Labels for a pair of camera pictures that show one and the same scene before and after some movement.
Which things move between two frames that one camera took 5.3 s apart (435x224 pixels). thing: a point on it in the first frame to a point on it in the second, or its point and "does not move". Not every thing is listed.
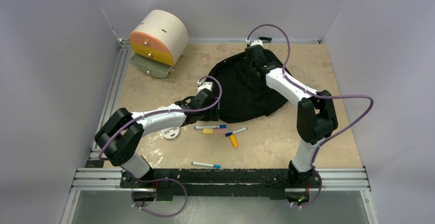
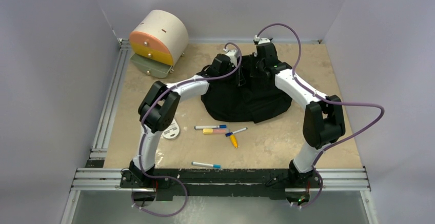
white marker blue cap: x=208 y=127 does not move
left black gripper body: x=210 y=114 to x=231 y=67
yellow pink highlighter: x=211 y=130 does not move
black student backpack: x=243 y=97 does not move
